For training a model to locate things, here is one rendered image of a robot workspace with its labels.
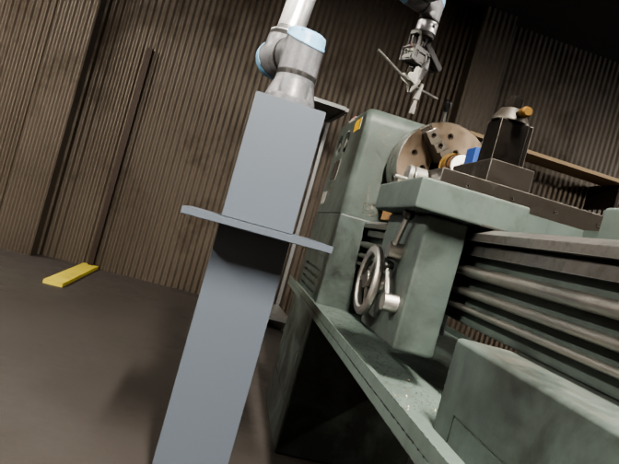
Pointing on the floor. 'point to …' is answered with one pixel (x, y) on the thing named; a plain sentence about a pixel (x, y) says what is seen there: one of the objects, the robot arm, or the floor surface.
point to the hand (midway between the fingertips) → (411, 89)
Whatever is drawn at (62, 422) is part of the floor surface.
